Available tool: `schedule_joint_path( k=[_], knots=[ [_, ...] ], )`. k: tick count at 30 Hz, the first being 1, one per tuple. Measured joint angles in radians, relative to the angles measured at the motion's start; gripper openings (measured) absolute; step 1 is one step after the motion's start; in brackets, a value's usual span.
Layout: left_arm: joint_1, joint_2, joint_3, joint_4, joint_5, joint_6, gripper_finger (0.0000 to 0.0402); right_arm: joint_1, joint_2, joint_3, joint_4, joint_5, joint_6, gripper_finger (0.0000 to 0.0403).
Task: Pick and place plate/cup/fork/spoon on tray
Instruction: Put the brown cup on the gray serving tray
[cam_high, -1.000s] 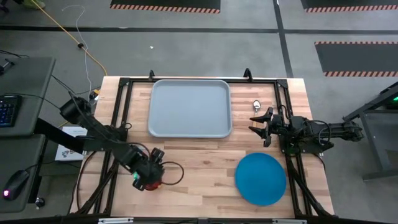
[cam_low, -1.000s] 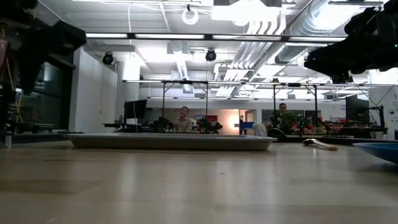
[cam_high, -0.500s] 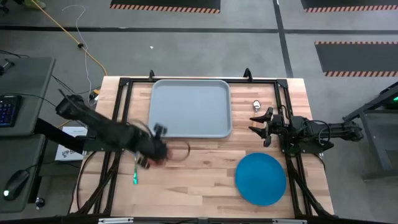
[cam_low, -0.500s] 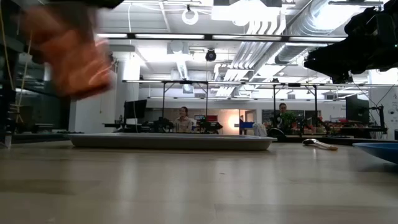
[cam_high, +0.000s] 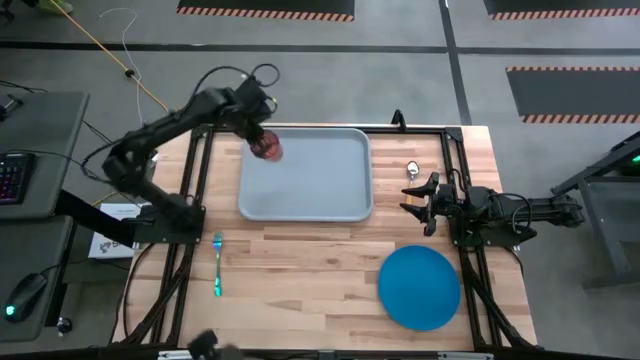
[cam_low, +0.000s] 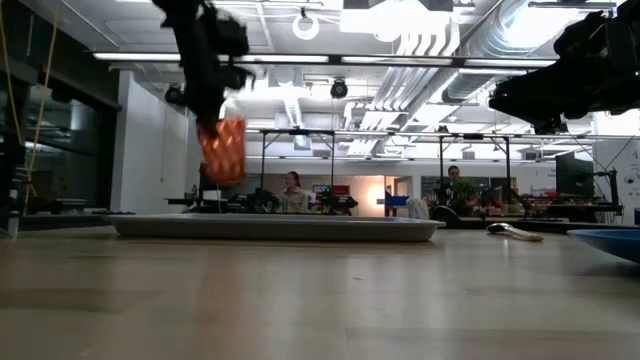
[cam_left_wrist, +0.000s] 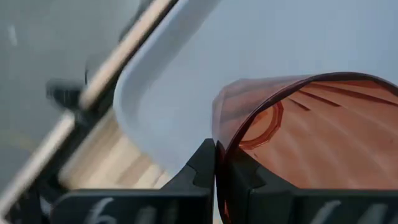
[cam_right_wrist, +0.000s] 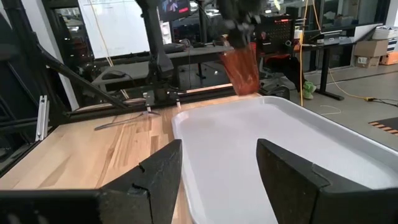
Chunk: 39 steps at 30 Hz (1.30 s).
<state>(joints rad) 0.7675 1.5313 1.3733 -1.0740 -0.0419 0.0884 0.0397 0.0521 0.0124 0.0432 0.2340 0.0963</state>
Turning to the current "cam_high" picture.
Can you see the white printed cardboard box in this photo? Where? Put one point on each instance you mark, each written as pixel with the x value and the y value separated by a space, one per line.
pixel 107 245

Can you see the black hazard-striped floor mat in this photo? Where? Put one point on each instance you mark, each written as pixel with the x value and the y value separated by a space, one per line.
pixel 575 92
pixel 265 7
pixel 565 6

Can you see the red translucent plastic cup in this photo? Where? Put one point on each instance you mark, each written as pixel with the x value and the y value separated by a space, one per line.
pixel 269 147

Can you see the small black desk gadget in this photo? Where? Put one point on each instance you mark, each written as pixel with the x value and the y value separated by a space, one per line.
pixel 9 106

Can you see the black backlit keyboard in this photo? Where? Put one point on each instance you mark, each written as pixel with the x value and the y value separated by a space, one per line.
pixel 14 177

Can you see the yellow-green shoe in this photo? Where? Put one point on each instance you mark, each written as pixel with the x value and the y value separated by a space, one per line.
pixel 55 6

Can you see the grey metal stand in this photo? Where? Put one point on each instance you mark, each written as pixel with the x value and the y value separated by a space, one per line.
pixel 600 210

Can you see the black aluminium table frame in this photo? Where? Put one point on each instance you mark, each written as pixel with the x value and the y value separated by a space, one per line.
pixel 197 260

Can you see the blue round plate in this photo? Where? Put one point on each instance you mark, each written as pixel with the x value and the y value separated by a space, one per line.
pixel 419 287

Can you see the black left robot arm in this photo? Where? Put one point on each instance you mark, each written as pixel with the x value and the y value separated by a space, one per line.
pixel 165 125

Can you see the black frame clamp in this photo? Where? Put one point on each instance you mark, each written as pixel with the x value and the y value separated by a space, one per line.
pixel 398 119

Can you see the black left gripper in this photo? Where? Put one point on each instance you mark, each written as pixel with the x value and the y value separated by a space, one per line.
pixel 255 102

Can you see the grey plastic tray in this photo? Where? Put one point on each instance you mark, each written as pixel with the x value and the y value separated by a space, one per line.
pixel 320 185

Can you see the dark blurry object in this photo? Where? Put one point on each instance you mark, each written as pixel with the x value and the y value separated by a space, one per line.
pixel 205 345

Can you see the grey desk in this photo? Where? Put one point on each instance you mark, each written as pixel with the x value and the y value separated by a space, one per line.
pixel 42 125

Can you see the black computer mouse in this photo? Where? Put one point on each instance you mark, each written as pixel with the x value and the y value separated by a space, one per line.
pixel 25 296

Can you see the black round knob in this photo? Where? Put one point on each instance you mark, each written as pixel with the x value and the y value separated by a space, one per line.
pixel 64 325

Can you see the silver metal bracket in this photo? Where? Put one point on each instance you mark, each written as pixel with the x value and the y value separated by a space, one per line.
pixel 465 356
pixel 172 355

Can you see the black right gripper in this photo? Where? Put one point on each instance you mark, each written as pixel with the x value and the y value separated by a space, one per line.
pixel 448 201

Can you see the black desk support beam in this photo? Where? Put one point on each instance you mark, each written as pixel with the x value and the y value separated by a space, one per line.
pixel 95 217

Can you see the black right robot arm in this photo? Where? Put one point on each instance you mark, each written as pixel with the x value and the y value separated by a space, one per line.
pixel 550 207

